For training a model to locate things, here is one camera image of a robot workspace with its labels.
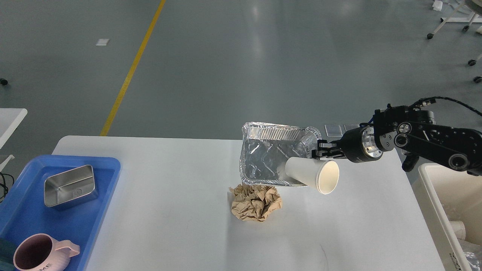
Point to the clear floor plate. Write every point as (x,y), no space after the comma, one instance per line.
(350,126)
(333,130)

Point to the white paper cup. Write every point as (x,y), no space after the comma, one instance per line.
(322,175)

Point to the white paper scrap on floor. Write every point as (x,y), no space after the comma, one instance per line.
(102,42)

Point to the stainless steel rectangular container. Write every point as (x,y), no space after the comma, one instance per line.
(70,188)

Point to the aluminium foil tray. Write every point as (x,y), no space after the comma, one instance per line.
(267,147)

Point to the white wheeled cart frame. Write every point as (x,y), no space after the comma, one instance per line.
(474,16)

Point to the blue plastic tray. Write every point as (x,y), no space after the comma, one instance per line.
(23,212)

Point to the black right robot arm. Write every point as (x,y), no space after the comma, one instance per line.
(415,132)

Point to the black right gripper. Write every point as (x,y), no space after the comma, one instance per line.
(357,145)

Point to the brown paper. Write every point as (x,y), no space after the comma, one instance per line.
(254,202)

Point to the clear floor plate right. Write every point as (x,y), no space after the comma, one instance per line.
(350,126)

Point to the white waste bin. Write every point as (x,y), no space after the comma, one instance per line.
(450,202)

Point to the clear floor plate left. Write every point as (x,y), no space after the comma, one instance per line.
(333,130)

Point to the pink mug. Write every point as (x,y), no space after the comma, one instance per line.
(41,252)

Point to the white side table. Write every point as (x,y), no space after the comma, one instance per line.
(10,119)

